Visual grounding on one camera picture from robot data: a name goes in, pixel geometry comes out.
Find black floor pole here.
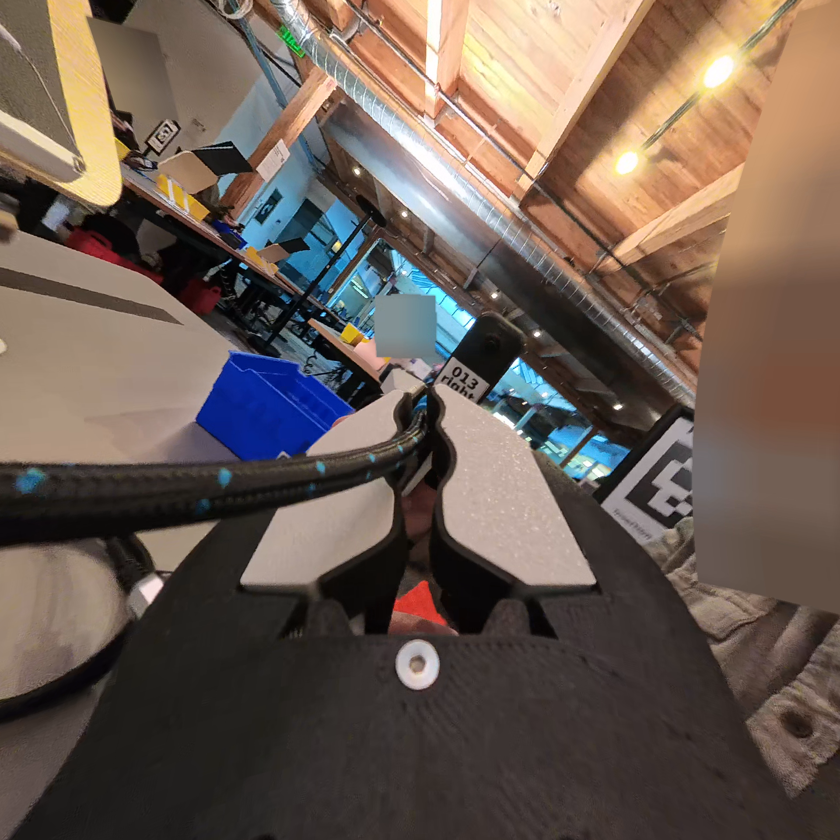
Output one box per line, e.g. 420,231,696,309
267,197,389,358

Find wooden beam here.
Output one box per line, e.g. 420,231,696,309
216,71,341,219

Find person's right hand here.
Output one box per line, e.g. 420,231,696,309
399,483,442,544

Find blue plastic bin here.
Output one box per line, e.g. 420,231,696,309
196,351,357,462

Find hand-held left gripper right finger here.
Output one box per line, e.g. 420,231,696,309
428,385,598,628

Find braided black hdmi cable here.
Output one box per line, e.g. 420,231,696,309
0,389,443,723

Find silver ceiling duct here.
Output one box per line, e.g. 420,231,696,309
268,0,698,404

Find white bar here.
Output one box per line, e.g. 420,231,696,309
0,111,88,186

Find red bin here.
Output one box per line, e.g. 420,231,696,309
66,229,148,284

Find open cardboard box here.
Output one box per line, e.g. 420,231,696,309
157,141,258,199

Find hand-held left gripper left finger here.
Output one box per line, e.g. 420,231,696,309
241,392,410,628

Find framed marker sign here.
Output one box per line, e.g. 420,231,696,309
595,403,698,547

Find long wooden desk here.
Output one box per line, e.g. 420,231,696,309
116,164,305,316

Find wooden desk black legs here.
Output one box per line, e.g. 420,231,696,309
308,321,391,401

